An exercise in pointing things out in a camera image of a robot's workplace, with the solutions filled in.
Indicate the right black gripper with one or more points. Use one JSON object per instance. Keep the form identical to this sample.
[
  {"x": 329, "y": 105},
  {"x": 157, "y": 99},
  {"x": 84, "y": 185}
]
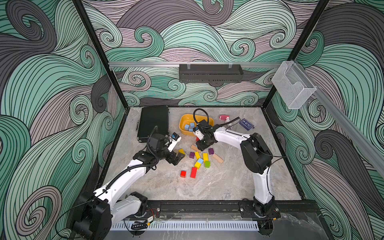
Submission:
[{"x": 200, "y": 146}]

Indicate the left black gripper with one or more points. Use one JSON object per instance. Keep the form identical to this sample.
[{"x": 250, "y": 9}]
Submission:
[{"x": 170, "y": 160}]

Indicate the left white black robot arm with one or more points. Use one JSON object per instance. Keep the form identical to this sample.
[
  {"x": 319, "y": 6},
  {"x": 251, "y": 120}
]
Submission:
[{"x": 99, "y": 210}]

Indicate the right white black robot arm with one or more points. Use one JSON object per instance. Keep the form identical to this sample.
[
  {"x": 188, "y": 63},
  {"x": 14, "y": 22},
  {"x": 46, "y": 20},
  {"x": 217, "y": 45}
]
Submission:
[{"x": 256, "y": 154}]

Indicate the natural wood block top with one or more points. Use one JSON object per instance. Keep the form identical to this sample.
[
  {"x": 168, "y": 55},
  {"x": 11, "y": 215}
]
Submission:
[{"x": 193, "y": 147}]

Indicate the yellow small long block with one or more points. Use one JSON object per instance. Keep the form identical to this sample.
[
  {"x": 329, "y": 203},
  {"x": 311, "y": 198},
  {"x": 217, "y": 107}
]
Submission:
[{"x": 197, "y": 155}]

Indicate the yellow long block centre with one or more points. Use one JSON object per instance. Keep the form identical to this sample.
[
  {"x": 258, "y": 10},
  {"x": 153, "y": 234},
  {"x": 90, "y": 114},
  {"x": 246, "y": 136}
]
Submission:
[{"x": 205, "y": 157}]

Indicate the natural wood long block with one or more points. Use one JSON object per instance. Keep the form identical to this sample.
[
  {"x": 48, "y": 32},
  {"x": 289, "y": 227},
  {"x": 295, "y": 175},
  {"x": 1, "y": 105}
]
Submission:
[{"x": 217, "y": 158}]

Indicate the red long block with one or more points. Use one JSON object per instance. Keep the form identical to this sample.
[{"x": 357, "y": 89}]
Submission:
[{"x": 193, "y": 173}]

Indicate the yellow plastic basket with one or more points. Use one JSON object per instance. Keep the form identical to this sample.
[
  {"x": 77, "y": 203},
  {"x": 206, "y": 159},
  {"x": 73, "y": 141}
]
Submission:
[{"x": 185, "y": 123}]

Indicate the pink white small toy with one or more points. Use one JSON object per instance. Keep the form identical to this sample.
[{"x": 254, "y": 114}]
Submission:
[{"x": 225, "y": 120}]

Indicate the dark blue small card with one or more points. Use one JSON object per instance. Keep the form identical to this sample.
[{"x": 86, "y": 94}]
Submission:
[{"x": 246, "y": 124}]

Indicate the black hard case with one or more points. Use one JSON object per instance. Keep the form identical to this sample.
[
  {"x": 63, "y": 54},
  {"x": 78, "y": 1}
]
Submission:
[{"x": 151, "y": 117}]

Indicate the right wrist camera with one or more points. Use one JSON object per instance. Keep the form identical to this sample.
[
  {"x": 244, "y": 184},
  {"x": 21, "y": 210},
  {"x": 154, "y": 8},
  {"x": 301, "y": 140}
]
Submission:
[{"x": 198, "y": 133}]

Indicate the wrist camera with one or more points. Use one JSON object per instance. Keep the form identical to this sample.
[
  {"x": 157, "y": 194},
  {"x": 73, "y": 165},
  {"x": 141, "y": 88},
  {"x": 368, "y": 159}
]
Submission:
[
  {"x": 174, "y": 140},
  {"x": 198, "y": 133}
]

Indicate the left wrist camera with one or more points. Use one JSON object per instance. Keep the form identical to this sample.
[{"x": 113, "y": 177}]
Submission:
[{"x": 174, "y": 140}]

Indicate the black front rail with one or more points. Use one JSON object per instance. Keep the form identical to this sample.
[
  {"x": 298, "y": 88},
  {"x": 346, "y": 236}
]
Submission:
[{"x": 246, "y": 208}]

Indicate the black wall shelf tray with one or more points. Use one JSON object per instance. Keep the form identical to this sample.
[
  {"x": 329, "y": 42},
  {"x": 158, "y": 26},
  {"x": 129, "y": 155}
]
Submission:
[{"x": 210, "y": 73}]

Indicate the white slotted cable duct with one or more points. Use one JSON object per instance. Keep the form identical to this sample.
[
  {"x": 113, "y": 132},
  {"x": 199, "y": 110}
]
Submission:
[{"x": 203, "y": 226}]

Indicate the clear acrylic wall holder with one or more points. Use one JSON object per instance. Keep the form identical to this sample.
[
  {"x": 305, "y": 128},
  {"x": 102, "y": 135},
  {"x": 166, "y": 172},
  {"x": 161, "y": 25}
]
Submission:
[{"x": 293, "y": 84}]

